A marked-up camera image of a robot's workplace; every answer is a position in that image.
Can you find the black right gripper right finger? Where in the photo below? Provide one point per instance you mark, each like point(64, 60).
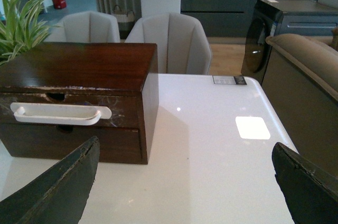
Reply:
point(310, 192)

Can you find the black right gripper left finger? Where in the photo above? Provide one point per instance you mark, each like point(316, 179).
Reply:
point(60, 194)

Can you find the white plastic drawer handle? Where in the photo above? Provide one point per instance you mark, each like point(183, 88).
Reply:
point(83, 115)

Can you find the wooden drawer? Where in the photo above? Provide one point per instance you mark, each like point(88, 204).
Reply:
point(57, 141)
point(124, 109)

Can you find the dark wooden drawer box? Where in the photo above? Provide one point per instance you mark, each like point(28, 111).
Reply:
point(105, 69)

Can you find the beige sofa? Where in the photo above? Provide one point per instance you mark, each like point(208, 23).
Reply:
point(301, 84)

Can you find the black white table sticker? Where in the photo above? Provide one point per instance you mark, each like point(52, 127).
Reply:
point(229, 80)

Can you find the green spider plant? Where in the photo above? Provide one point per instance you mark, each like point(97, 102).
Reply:
point(22, 29)

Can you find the beige chair on left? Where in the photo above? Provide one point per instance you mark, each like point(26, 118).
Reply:
point(86, 27)

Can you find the beige chair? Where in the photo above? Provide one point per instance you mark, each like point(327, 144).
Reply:
point(182, 45)
point(86, 27)

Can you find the beige chair on right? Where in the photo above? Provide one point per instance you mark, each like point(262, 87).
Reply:
point(182, 45)

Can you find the woven basket with handles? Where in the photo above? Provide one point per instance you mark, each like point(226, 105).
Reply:
point(125, 19)

